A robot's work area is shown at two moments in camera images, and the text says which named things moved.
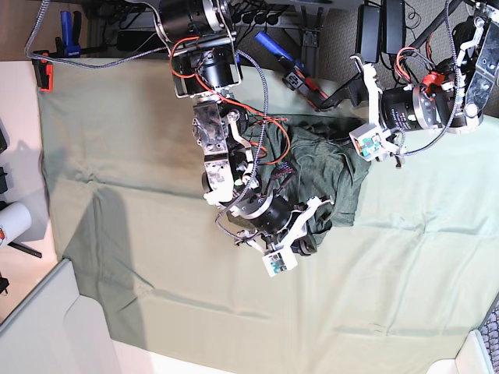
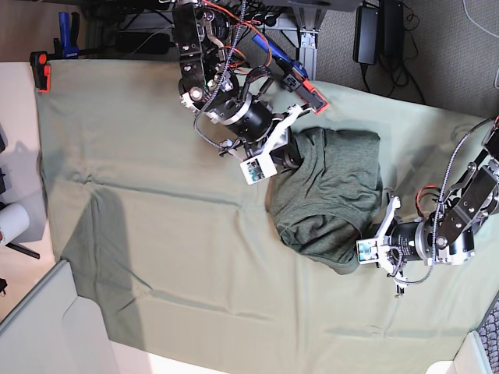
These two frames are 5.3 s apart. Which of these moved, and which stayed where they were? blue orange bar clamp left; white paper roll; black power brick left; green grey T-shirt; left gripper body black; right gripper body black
Moved: green grey T-shirt; left gripper body black; right gripper body black
Stayed: white paper roll; blue orange bar clamp left; black power brick left
